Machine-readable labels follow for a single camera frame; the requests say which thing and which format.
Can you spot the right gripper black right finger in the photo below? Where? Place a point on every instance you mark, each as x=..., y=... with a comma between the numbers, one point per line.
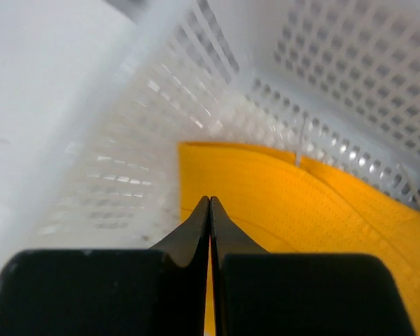
x=256, y=292

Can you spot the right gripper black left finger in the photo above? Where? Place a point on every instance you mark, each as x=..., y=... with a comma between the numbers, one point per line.
x=156, y=291

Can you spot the yellow hat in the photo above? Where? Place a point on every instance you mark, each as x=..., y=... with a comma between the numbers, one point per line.
x=306, y=207

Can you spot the white plastic basket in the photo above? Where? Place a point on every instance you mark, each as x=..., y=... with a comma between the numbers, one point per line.
x=337, y=81

